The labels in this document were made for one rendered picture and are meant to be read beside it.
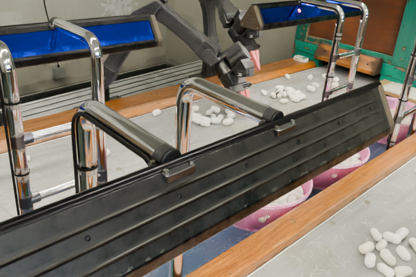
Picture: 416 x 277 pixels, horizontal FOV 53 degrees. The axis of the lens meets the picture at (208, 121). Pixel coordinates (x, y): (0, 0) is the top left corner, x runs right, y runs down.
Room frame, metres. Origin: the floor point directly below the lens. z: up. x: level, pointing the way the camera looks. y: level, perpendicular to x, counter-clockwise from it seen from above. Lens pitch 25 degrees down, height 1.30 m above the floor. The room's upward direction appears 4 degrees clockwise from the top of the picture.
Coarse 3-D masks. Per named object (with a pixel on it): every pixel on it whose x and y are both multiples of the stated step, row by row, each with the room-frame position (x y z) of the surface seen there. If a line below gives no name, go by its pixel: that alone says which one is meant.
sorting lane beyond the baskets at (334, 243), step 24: (408, 168) 1.01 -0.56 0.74; (384, 192) 0.87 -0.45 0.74; (408, 192) 0.88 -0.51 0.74; (336, 216) 0.76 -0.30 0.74; (360, 216) 0.77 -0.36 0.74; (384, 216) 0.77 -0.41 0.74; (408, 216) 0.78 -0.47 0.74; (312, 240) 0.68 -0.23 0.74; (336, 240) 0.68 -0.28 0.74; (360, 240) 0.69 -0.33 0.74; (408, 240) 0.70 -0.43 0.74; (264, 264) 0.60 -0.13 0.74; (288, 264) 0.60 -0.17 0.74; (312, 264) 0.61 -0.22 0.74; (336, 264) 0.61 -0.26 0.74; (360, 264) 0.62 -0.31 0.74; (408, 264) 0.63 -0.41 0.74
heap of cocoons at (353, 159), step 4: (352, 156) 1.05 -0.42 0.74; (356, 156) 1.05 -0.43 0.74; (348, 160) 1.02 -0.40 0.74; (352, 160) 1.03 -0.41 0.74; (356, 160) 1.03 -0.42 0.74; (340, 164) 1.01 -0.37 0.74; (344, 164) 1.00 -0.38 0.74; (348, 164) 1.01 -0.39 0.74; (324, 176) 0.95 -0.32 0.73; (332, 176) 0.95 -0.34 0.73; (336, 176) 0.95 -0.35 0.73
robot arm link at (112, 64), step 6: (114, 54) 1.40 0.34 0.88; (120, 54) 1.39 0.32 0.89; (126, 54) 1.39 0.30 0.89; (108, 60) 1.40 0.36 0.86; (114, 60) 1.39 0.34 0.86; (120, 60) 1.39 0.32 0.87; (108, 66) 1.39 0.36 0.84; (114, 66) 1.39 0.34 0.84; (120, 66) 1.41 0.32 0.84; (108, 72) 1.39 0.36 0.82; (114, 72) 1.39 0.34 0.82; (108, 78) 1.39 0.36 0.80; (114, 78) 1.41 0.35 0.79; (108, 84) 1.39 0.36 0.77
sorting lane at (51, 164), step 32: (256, 96) 1.47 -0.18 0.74; (320, 96) 1.52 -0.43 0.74; (160, 128) 1.14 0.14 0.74; (192, 128) 1.15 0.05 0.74; (224, 128) 1.17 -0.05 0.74; (0, 160) 0.89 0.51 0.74; (32, 160) 0.90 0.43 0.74; (64, 160) 0.91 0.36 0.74; (128, 160) 0.93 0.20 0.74; (0, 192) 0.75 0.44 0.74; (32, 192) 0.76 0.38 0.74; (64, 192) 0.77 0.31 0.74
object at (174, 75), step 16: (192, 64) 2.05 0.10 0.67; (128, 80) 1.73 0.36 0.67; (144, 80) 1.75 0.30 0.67; (160, 80) 1.77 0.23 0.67; (176, 80) 1.78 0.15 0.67; (64, 96) 1.49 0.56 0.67; (80, 96) 1.52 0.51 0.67; (0, 112) 1.32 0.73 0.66; (32, 112) 1.33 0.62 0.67; (48, 112) 1.34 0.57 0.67
